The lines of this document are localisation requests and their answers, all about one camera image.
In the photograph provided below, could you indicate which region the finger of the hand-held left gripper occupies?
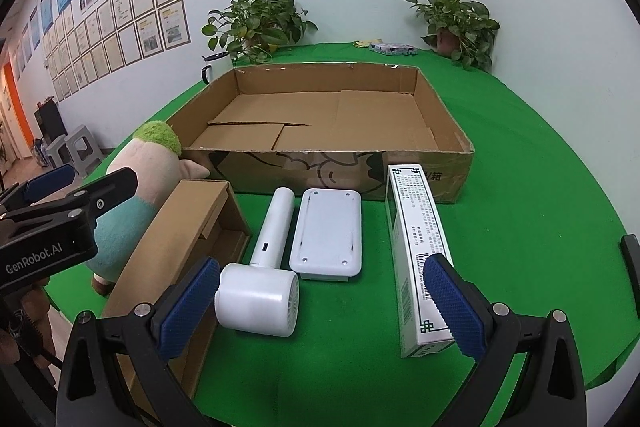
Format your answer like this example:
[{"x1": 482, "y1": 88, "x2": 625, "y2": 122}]
[
  {"x1": 0, "y1": 164, "x2": 77, "y2": 210},
  {"x1": 30, "y1": 168, "x2": 139, "y2": 228}
]

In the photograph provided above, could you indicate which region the grey plastic stool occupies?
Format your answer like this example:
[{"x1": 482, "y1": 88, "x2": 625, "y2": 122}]
[
  {"x1": 65, "y1": 125, "x2": 104, "y2": 178},
  {"x1": 42, "y1": 134, "x2": 68, "y2": 170}
]

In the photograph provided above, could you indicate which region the potted plant in brown pot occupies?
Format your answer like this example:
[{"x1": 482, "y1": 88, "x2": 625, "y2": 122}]
[{"x1": 401, "y1": 0, "x2": 501, "y2": 72}]

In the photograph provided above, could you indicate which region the black cabinet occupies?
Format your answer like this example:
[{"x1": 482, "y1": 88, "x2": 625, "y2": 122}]
[{"x1": 34, "y1": 99, "x2": 66, "y2": 142}]

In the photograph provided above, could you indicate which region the white rectangular device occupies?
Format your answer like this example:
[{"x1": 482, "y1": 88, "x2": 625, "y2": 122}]
[{"x1": 289, "y1": 188, "x2": 363, "y2": 282}]

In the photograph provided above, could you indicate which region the white hair dryer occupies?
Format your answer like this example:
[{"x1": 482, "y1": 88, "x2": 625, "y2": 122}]
[{"x1": 215, "y1": 187, "x2": 301, "y2": 338}]

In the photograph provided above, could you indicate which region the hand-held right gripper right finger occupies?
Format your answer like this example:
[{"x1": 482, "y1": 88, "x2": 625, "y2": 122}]
[{"x1": 422, "y1": 253, "x2": 588, "y2": 427}]

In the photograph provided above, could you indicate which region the person's left hand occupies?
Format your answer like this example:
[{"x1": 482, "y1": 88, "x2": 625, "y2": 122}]
[{"x1": 0, "y1": 277, "x2": 52, "y2": 367}]

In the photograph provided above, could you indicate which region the small narrow cardboard box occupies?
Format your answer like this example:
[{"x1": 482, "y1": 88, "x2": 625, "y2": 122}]
[{"x1": 100, "y1": 179, "x2": 253, "y2": 400}]

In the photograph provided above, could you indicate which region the bushy potted plant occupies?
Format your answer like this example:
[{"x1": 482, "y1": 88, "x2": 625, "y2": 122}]
[{"x1": 201, "y1": 0, "x2": 319, "y2": 66}]

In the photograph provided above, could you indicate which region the black rounded object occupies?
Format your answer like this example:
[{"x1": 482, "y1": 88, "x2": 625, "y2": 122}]
[{"x1": 620, "y1": 234, "x2": 640, "y2": 279}]

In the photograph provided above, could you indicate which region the mug with black handle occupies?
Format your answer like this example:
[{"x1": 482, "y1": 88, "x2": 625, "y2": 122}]
[{"x1": 201, "y1": 53, "x2": 231, "y2": 86}]

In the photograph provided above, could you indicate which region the large shallow cardboard box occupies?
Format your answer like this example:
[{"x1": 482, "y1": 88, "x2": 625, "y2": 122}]
[{"x1": 165, "y1": 62, "x2": 475, "y2": 205}]

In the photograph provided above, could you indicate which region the plush toy with green hair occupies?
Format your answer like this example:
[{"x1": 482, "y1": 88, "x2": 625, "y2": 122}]
[{"x1": 90, "y1": 121, "x2": 211, "y2": 295}]

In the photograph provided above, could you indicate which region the white carton with green trim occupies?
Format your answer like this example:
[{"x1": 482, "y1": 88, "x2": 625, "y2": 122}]
[{"x1": 387, "y1": 164, "x2": 458, "y2": 359}]

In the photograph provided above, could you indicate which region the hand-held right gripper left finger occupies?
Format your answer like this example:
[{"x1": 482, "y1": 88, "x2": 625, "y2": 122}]
[{"x1": 55, "y1": 256, "x2": 236, "y2": 427}]

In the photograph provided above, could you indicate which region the blue and white packet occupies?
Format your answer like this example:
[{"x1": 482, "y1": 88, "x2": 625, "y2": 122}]
[{"x1": 369, "y1": 42, "x2": 417, "y2": 56}]

